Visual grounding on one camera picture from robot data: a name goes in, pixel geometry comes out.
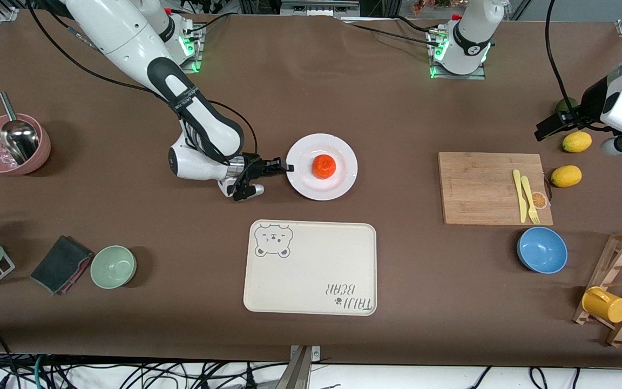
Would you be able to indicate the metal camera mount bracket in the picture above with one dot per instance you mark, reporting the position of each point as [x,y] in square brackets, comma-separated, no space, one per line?
[300,373]

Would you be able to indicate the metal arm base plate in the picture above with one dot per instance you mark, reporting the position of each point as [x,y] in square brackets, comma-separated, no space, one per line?
[457,76]
[201,54]

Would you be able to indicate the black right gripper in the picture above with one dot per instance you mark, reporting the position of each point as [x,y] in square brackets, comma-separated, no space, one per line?
[257,167]

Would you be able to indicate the yellow lemon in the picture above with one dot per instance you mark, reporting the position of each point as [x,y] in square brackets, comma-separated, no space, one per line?
[566,176]
[578,143]

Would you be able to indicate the orange mandarin fruit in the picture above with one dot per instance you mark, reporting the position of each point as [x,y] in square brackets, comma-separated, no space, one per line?
[324,166]

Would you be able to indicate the wooden peg mug rack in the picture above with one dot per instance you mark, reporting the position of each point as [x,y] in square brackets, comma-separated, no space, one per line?
[604,265]

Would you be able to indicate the yellow plastic knife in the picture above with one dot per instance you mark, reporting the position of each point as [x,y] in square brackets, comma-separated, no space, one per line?
[521,208]

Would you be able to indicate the yellow mug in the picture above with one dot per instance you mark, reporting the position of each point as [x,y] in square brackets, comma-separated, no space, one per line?
[608,308]

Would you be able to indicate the blue bowl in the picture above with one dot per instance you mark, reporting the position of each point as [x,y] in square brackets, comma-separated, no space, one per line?
[542,249]

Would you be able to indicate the grey metal box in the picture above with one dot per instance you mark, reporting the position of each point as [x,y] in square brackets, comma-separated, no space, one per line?
[316,8]

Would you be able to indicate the yellow plastic fork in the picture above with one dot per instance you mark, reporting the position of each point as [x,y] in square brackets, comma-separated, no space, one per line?
[527,189]

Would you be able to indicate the dark grey folded cloth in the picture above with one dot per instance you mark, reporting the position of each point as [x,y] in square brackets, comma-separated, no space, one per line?
[60,263]

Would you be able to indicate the wooden cutting board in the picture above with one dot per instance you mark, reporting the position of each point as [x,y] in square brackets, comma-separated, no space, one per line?
[473,183]

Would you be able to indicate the pale green bowl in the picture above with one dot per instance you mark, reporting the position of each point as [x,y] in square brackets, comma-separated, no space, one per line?
[113,266]

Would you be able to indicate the metal ladle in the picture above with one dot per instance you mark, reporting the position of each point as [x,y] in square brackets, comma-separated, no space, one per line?
[19,140]

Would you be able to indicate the brown table cloth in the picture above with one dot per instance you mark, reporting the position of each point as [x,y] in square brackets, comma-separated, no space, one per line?
[181,243]

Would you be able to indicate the white round plate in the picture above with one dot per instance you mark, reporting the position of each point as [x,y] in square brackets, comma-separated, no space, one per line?
[338,183]

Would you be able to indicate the orange slice piece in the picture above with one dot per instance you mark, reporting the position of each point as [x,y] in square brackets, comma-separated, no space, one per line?
[541,201]

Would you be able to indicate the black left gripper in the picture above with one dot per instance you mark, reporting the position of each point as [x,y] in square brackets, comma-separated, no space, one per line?
[588,104]

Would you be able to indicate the dark green avocado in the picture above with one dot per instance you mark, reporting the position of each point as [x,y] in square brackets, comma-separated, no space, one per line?
[566,104]

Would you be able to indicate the cream tray with bear print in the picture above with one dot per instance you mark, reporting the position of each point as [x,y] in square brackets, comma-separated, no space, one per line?
[311,270]

